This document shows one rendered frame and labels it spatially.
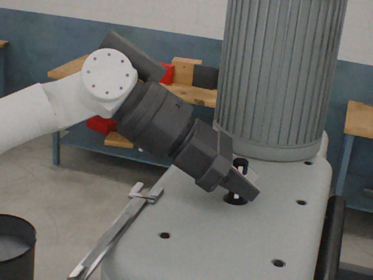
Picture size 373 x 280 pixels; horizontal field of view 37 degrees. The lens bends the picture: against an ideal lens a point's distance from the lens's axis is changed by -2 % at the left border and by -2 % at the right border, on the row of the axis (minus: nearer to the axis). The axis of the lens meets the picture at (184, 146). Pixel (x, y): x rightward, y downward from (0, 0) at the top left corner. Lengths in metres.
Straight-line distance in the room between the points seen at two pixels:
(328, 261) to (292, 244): 0.15
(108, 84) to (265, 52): 0.30
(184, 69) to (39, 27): 1.76
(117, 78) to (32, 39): 5.24
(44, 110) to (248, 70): 0.35
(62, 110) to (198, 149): 0.19
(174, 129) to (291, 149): 0.28
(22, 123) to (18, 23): 5.29
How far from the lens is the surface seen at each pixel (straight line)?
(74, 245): 4.10
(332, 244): 0.92
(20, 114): 0.72
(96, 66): 0.71
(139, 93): 0.74
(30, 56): 5.99
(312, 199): 0.85
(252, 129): 0.94
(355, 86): 5.06
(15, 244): 3.21
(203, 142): 0.74
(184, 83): 4.80
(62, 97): 0.80
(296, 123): 0.94
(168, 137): 0.73
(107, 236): 0.69
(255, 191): 0.78
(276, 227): 0.76
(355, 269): 1.19
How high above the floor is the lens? 2.27
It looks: 23 degrees down
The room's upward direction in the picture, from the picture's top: 6 degrees clockwise
